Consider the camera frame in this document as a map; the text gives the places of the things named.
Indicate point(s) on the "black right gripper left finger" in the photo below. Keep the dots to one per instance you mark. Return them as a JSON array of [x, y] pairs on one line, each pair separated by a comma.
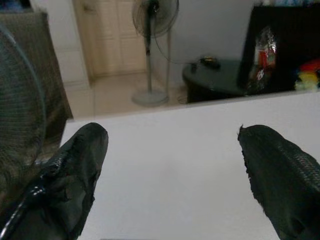
[[75, 180]]

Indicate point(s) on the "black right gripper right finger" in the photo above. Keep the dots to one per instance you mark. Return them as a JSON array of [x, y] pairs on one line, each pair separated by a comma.
[[282, 180]]

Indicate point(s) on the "clear glass plate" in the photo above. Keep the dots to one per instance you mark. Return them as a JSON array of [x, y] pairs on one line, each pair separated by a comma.
[[18, 105]]

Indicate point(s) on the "colourful plush toy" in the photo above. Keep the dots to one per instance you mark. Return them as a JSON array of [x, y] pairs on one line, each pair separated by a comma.
[[308, 75]]

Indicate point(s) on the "dark round side table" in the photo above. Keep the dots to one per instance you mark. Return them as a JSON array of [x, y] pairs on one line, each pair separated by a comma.
[[212, 80]]

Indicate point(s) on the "black shelf cabinet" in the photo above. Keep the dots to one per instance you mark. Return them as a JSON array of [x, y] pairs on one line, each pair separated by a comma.
[[287, 47]]

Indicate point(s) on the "black yellow small device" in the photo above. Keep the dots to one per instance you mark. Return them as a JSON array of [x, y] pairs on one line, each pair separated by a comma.
[[209, 61]]

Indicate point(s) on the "cream panelled door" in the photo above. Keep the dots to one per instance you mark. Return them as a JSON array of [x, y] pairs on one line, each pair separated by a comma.
[[110, 37]]

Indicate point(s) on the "grey standing fan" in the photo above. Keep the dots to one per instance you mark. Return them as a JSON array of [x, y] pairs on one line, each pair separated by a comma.
[[151, 50]]

